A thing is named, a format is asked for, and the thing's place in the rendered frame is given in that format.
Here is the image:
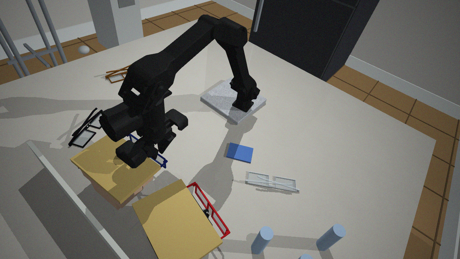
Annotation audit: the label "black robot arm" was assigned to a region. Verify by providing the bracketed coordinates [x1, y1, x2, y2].
[99, 14, 260, 142]

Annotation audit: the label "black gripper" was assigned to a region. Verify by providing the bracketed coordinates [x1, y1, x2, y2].
[116, 109, 188, 168]

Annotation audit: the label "brown glasses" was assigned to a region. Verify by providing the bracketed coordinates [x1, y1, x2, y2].
[105, 65, 130, 83]

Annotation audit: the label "white flat panel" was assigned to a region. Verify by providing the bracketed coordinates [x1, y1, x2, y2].
[27, 140, 129, 259]

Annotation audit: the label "blue cylinder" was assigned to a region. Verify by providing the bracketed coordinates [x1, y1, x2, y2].
[251, 226, 273, 255]
[316, 224, 346, 251]
[298, 254, 313, 259]

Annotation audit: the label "blue flat rectangular block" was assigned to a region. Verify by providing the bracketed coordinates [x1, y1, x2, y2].
[226, 142, 253, 163]

